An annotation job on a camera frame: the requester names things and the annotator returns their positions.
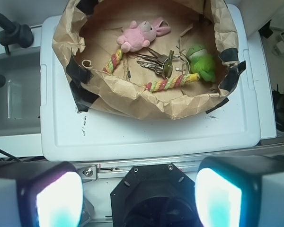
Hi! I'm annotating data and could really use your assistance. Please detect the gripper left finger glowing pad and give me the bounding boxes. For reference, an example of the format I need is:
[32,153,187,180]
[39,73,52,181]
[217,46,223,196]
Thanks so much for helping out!
[0,161,83,227]

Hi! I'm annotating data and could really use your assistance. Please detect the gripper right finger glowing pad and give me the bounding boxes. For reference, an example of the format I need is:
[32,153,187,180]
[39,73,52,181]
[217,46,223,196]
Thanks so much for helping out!
[195,155,284,227]

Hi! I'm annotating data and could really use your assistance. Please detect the pink plush bunny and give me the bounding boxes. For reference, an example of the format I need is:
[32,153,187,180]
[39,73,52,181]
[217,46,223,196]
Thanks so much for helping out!
[116,17,171,53]

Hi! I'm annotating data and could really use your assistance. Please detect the white plastic bin lid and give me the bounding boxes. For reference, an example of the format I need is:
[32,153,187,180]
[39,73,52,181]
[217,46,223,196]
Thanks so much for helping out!
[40,4,261,161]

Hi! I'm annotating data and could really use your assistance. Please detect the black shoe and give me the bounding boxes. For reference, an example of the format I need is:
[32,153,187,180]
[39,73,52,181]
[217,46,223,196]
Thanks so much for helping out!
[272,90,284,137]

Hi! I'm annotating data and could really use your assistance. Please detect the green plush frog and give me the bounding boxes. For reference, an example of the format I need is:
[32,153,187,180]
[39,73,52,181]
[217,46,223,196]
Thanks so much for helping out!
[186,44,216,83]

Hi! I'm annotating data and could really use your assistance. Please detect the bunch of metal keys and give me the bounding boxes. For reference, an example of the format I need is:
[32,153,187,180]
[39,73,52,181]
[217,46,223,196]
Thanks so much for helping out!
[135,47,190,79]

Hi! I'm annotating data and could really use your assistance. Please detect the crumpled brown paper bag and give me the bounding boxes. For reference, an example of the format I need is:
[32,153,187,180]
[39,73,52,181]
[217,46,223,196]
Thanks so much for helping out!
[52,0,246,120]

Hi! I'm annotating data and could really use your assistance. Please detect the black pipe clamp stand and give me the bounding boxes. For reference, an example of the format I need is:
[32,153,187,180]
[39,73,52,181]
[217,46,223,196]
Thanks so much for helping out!
[0,13,34,55]

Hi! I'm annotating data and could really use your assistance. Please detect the aluminium extrusion rail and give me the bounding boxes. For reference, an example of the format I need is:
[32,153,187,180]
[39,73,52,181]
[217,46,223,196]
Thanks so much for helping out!
[75,151,284,183]

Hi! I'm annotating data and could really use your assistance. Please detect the black cable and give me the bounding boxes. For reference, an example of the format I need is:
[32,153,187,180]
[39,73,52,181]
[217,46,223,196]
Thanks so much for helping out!
[0,146,45,164]

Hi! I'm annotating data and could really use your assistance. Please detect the black octagonal mount plate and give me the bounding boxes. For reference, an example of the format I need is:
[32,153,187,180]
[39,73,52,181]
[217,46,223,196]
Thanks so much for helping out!
[110,163,202,227]

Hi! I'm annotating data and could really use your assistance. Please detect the multicolour twisted rope toy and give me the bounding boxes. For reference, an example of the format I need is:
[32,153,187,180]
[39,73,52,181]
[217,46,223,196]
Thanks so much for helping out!
[102,49,200,93]

